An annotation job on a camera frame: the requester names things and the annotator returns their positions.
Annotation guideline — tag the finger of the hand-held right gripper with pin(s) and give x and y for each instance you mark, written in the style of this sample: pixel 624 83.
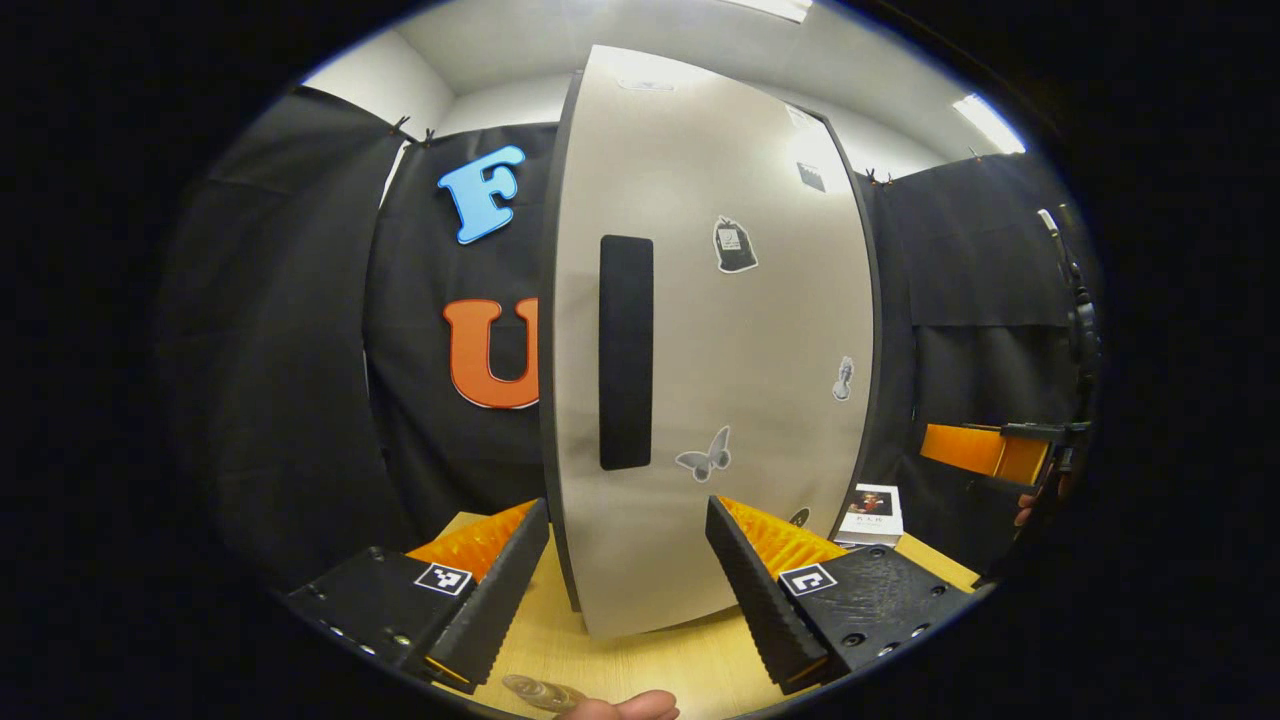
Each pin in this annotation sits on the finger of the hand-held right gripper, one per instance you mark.
pixel 975 452

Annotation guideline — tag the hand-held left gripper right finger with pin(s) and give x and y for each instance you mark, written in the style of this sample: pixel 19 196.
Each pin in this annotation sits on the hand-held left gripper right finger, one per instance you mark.
pixel 760 600

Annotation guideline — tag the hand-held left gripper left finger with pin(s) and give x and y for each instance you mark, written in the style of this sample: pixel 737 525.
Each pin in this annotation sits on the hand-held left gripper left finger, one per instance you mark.
pixel 500 610

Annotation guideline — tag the white book with portrait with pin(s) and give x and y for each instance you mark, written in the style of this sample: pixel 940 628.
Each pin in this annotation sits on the white book with portrait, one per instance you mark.
pixel 868 515

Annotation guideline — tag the black backdrop cloth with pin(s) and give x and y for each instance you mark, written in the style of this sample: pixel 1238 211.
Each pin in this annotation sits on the black backdrop cloth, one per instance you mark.
pixel 300 350

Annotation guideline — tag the long ceiling light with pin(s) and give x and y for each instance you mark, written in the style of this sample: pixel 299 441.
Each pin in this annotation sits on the long ceiling light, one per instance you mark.
pixel 770 8
pixel 990 122

